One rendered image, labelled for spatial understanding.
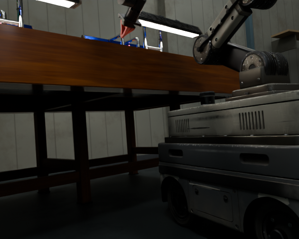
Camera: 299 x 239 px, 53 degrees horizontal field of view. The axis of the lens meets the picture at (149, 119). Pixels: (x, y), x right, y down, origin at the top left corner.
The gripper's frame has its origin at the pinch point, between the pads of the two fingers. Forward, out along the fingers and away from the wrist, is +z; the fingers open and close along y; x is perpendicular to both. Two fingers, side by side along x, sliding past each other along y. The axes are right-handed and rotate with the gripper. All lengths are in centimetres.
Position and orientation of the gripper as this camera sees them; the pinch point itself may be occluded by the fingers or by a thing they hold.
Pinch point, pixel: (122, 35)
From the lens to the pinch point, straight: 146.3
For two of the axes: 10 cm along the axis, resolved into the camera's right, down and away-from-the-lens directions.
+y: -7.3, 0.3, -6.8
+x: 5.0, 7.1, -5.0
